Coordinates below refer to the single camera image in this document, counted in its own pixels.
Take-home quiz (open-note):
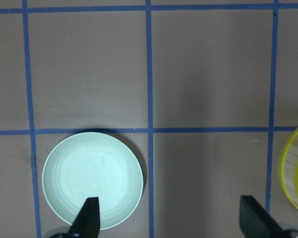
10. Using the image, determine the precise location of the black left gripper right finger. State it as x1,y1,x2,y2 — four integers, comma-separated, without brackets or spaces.
239,195,283,238

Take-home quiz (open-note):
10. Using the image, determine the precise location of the yellow rimmed bamboo steamer tray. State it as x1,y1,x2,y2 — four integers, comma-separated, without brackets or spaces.
279,128,298,209

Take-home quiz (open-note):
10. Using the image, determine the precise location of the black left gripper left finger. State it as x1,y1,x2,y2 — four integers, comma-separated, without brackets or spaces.
68,197,100,238

